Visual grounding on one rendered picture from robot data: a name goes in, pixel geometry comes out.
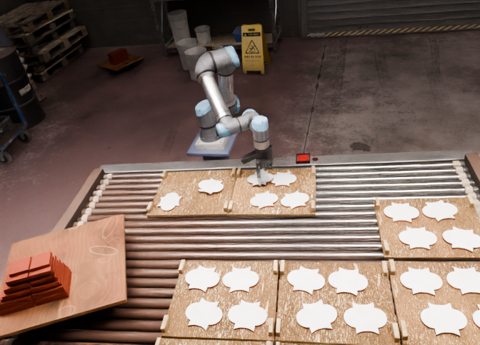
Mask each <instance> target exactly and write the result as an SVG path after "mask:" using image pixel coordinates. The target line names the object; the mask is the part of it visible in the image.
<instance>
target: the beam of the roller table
mask: <svg viewBox="0 0 480 345"><path fill-rule="evenodd" d="M472 153H473V152H472V150H471V149H469V150H452V151H418V152H400V153H382V154H349V155H331V156H310V164H296V157H279V158H274V161H273V164H272V168H287V167H307V166H345V165H364V164H402V163H422V162H442V161H463V160H464V157H465V154H472ZM313 158H318V160H317V161H313V160H312V159H313ZM234 167H236V169H238V168H241V169H256V159H254V160H252V161H250V162H248V163H246V164H243V163H242V162H241V159H228V160H210V161H176V162H159V163H141V164H107V165H101V166H100V169H104V172H105V174H132V173H152V172H163V171H164V170H167V172H172V171H210V170H229V169H233V168H234Z"/></svg>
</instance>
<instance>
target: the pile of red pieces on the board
mask: <svg viewBox="0 0 480 345"><path fill-rule="evenodd" d="M71 274H72V272H71V271H70V269H69V267H68V266H66V264H64V262H61V260H60V259H56V255H53V256H52V252H51V251H48V252H45V253H42V254H37V255H35V256H32V257H31V256H30V257H26V258H24V259H19V260H16V261H13V262H12V263H11V267H10V268H9V272H8V275H7V277H6V281H5V282H4V286H3V289H2V293H1V297H0V314H1V316H4V315H7V314H12V313H15V312H18V311H22V310H25V309H30V308H32V307H35V305H36V306H39V305H42V304H47V303H50V302H53V301H57V300H60V299H65V298H68V297H69V292H70V286H71Z"/></svg>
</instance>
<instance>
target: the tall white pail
mask: <svg viewBox="0 0 480 345"><path fill-rule="evenodd" d="M167 15H168V19H169V22H170V25H171V30H172V33H173V36H174V41H175V44H176V43H177V42H178V41H180V40H182V39H187V38H191V36H190V32H189V25H188V20H187V14H186V10H185V9H178V10H174V11H170V12H169V13H168V14H167Z"/></svg>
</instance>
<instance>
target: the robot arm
mask: <svg viewBox="0 0 480 345"><path fill-rule="evenodd" d="M238 66H240V62H239V58H238V56H237V53H236V51H235V49H234V47H232V46H225V47H224V48H221V49H217V50H214V51H210V52H206V53H205V54H202V55H201V56H200V57H199V59H198V61H197V63H196V68H195V74H196V79H197V81H198V82H199V83H200V84H201V85H202V87H203V89H204V92H205V94H206V97H207V99H208V100H203V101H201V102H199V103H198V104H197V105H196V108H195V110H196V116H197V119H198V122H199V126H200V134H199V137H200V139H201V141H202V142H205V143H211V142H215V141H218V140H219V139H221V138H225V137H228V136H231V135H234V134H237V133H239V132H242V131H246V130H248V129H251V130H252V132H253V138H254V149H255V150H254V151H252V152H250V153H248V154H246V155H244V156H242V158H241V162H242V163H243V164H246V163H248V162H250V161H252V160H254V159H256V173H257V181H258V184H259V186H261V181H266V180H269V176H268V175H266V174H265V171H264V170H263V169H273V168H272V164H273V161H274V153H272V145H269V124H268V120H267V118H266V117H265V116H259V115H258V113H256V112H255V111H254V110H253V109H247V110H246V111H245V112H244V113H243V114H242V116H238V117H236V118H232V115H234V114H237V113H238V112H239V110H240V105H239V99H238V97H237V95H235V94H234V73H235V71H236V67H238ZM215 74H217V75H218V81H219V86H218V84H217V82H216V80H215Z"/></svg>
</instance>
